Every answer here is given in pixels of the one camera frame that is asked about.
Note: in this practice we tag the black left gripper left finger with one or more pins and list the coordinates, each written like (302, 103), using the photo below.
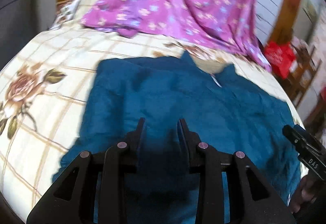
(92, 183)

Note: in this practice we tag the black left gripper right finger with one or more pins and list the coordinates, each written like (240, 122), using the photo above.
(251, 198)

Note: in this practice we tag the teal blue puffer jacket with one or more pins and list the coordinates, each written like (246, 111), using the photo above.
(227, 111)

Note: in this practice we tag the person's right hand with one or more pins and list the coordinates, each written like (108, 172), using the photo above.
(307, 191)

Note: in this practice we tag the red plastic bag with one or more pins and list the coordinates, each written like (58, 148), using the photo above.
(281, 58)

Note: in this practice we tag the cream rose-print bed cover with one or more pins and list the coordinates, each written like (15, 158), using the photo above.
(44, 89)

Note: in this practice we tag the purple floral bed sheet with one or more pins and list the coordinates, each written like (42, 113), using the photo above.
(227, 25)

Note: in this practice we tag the grey refrigerator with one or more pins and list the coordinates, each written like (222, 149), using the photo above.
(21, 20)

